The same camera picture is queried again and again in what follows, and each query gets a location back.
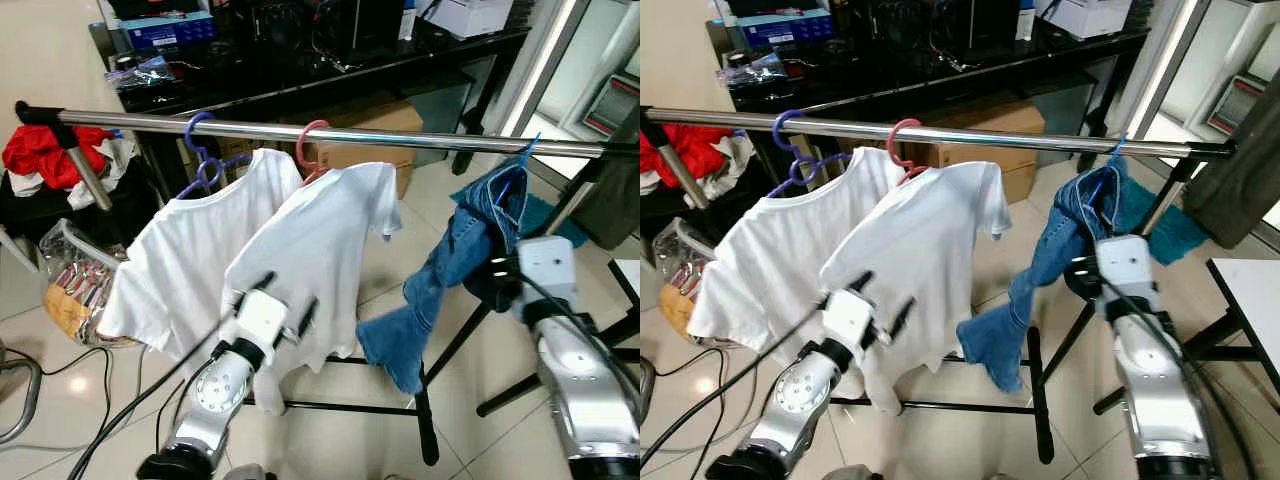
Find blue denim jeans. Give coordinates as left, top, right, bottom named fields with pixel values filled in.
left=955, top=157, right=1126, bottom=394
left=357, top=158, right=531, bottom=394

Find blue plastic hanger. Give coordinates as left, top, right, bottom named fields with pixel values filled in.
left=1088, top=133, right=1131, bottom=216
left=495, top=132, right=543, bottom=211

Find pink plastic hanger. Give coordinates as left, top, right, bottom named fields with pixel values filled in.
left=294, top=119, right=336, bottom=186
left=886, top=118, right=933, bottom=187

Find purple plastic hanger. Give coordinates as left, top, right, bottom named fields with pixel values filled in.
left=765, top=108, right=853, bottom=199
left=176, top=110, right=256, bottom=201

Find plain white t-shirt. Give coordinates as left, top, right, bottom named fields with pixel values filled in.
left=97, top=148, right=304, bottom=366
left=222, top=160, right=404, bottom=416
left=687, top=148, right=896, bottom=366
left=818, top=160, right=1013, bottom=416

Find brown cardboard box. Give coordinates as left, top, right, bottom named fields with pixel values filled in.
left=905, top=100, right=1048, bottom=206
left=305, top=100, right=426, bottom=199

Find dark grey curtain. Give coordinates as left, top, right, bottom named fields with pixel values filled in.
left=572, top=105, right=641, bottom=251
left=1185, top=90, right=1280, bottom=251

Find clear plastic bag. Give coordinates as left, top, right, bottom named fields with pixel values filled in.
left=38, top=218, right=136, bottom=348
left=655, top=218, right=726, bottom=343

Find crumpled red cloth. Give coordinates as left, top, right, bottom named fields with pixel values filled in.
left=640, top=125, right=736, bottom=189
left=2, top=125, right=116, bottom=191

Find blue device box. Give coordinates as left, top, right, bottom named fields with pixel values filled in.
left=120, top=12, right=219, bottom=51
left=740, top=10, right=836, bottom=49

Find white box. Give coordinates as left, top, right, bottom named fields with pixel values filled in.
left=1040, top=0, right=1136, bottom=39
left=420, top=0, right=516, bottom=39

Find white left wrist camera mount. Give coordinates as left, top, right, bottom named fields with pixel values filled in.
left=230, top=288, right=293, bottom=349
left=822, top=288, right=883, bottom=348

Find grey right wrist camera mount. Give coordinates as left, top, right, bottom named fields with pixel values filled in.
left=1095, top=235, right=1163, bottom=321
left=517, top=237, right=579, bottom=323

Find black clothes rack frame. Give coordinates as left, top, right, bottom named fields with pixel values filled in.
left=55, top=120, right=641, bottom=468
left=640, top=120, right=1241, bottom=468

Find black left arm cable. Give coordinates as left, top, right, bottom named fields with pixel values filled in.
left=640, top=300, right=826, bottom=471
left=65, top=305, right=241, bottom=480

